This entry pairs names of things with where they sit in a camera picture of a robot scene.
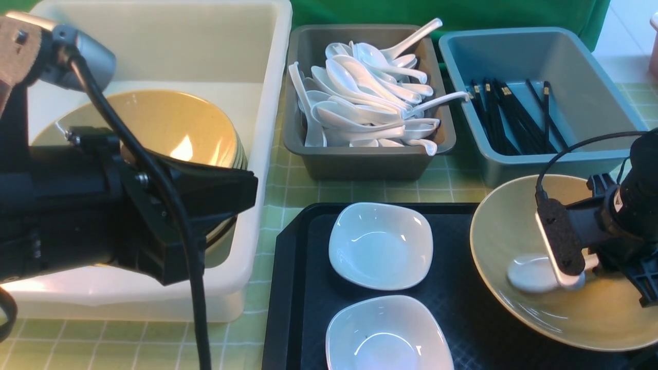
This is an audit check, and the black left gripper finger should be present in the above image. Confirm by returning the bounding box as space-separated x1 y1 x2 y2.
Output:
123 154 258 286

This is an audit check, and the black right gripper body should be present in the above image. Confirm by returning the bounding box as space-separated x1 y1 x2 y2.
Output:
566 174 657 308

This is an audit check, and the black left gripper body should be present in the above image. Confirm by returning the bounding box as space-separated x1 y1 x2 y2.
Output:
2 126 178 286

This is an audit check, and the tan noodle bowl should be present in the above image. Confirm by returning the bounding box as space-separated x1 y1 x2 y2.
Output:
470 175 657 352

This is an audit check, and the white ceramic soup spoon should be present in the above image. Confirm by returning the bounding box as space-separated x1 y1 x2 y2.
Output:
507 254 599 293

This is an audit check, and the white square dish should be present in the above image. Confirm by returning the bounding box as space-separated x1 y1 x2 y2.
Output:
325 295 454 369
327 203 434 291

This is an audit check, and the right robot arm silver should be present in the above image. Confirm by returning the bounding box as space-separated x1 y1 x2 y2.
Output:
567 131 657 308

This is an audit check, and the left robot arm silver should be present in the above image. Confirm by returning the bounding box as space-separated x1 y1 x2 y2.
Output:
2 12 258 285

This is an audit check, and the top tan bowl in stack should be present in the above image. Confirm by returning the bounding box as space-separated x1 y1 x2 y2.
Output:
31 90 239 168

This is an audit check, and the stack of tan bowls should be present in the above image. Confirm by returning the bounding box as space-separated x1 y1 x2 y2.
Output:
205 135 248 269

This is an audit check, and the large white plastic tub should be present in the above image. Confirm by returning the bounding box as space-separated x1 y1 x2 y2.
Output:
3 1 292 322

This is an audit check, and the bundle of black chopsticks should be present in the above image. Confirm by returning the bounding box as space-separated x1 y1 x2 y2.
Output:
467 78 568 156

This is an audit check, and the green checked tablecloth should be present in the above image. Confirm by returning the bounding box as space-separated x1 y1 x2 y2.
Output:
0 82 658 370

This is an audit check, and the blue plastic chopstick bin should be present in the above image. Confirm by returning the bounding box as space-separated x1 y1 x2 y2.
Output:
438 27 646 188

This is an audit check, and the black plastic serving tray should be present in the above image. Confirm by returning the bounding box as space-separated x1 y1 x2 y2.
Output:
262 203 656 369

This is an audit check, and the pile of white soup spoons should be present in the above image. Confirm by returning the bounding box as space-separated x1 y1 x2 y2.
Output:
287 18 470 157

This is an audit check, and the green cloth backdrop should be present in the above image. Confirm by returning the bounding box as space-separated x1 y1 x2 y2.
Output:
0 0 611 53

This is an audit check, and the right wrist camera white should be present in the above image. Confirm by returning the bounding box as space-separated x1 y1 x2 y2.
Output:
536 194 586 289

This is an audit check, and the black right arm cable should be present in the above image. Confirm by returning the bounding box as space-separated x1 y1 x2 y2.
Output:
535 130 648 206

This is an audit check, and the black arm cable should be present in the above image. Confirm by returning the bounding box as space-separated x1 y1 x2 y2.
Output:
535 130 648 206
0 44 213 370

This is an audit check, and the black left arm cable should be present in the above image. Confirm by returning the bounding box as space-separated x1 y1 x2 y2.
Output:
0 44 213 370

